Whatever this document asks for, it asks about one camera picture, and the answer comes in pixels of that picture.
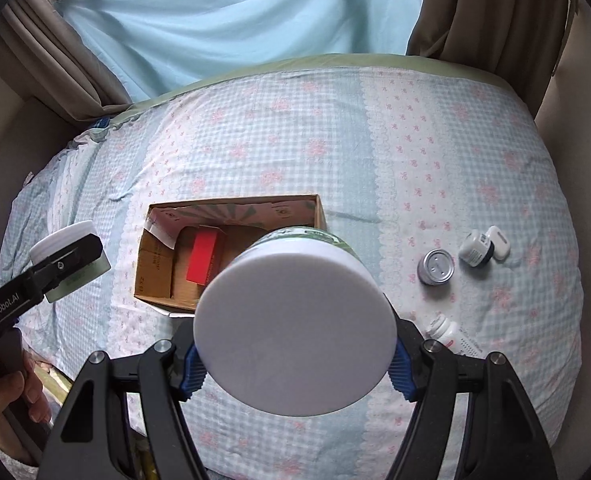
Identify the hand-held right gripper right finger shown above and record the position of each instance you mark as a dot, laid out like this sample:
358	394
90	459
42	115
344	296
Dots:
401	366

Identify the small silver tin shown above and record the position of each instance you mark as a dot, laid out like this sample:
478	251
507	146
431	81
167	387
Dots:
436	267

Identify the person's left hand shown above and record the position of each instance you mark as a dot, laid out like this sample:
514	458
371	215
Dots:
23	400

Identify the red carton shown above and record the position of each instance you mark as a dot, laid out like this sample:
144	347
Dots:
203	256

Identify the large white lidded jar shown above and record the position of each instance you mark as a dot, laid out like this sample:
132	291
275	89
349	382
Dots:
295	321

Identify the small white and black bottle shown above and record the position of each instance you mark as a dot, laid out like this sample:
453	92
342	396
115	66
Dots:
476	246

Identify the beige curtain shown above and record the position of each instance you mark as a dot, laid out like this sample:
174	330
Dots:
55	55
490	20

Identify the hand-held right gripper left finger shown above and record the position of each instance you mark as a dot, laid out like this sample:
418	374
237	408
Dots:
191	366

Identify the white earbuds case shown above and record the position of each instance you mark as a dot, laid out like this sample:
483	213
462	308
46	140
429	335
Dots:
498	243

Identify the white pill bottle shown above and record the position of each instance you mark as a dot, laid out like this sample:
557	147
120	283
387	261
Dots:
450	336

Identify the small white lidded jar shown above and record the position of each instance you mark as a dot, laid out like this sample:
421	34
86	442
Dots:
70	260

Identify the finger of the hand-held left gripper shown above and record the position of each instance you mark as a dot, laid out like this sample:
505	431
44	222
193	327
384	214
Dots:
63	266

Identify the light blue curtain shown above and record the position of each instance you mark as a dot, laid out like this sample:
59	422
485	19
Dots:
235	15

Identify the cardboard box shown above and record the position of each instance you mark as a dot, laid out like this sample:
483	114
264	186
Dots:
230	250

